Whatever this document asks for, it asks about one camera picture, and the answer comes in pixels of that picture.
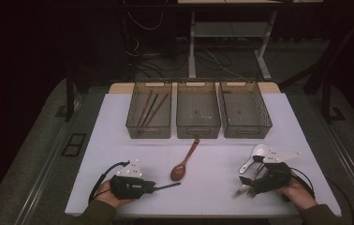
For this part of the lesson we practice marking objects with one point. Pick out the black metal stand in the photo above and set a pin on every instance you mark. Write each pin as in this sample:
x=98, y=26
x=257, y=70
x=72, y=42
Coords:
x=69, y=97
x=326, y=100

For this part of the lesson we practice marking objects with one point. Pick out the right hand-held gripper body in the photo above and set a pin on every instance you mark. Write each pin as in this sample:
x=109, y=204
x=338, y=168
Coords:
x=273, y=179

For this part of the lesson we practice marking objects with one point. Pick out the person's left hand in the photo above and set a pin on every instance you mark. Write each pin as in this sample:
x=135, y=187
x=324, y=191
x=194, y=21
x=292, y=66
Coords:
x=106, y=197

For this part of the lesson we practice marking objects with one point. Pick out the brown wooden spoon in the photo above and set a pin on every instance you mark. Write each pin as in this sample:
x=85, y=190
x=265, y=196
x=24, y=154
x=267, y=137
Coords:
x=178, y=172

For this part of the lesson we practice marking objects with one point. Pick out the transparent grey plastic bin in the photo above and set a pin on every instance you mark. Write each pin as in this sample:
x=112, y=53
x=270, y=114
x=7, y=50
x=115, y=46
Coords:
x=243, y=109
x=198, y=109
x=162, y=125

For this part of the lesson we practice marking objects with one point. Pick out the black chopstick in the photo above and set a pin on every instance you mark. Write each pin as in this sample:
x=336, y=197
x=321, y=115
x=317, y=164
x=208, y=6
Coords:
x=169, y=186
x=150, y=108

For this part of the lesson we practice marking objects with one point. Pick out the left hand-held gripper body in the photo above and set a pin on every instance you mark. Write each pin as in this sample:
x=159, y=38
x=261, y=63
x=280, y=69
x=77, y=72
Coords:
x=126, y=187

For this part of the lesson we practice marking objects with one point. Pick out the metal floor rail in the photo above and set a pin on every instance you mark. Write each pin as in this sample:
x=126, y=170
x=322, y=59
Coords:
x=45, y=162
x=350, y=156

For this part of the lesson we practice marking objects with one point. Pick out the person's right hand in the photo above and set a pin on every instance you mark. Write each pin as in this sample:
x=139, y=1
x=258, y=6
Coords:
x=297, y=195

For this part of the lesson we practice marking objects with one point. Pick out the metal fork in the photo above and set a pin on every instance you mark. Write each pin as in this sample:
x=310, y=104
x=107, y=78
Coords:
x=251, y=193

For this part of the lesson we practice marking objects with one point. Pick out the white metal desk frame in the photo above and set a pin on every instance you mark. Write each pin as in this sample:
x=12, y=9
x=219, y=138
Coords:
x=192, y=47

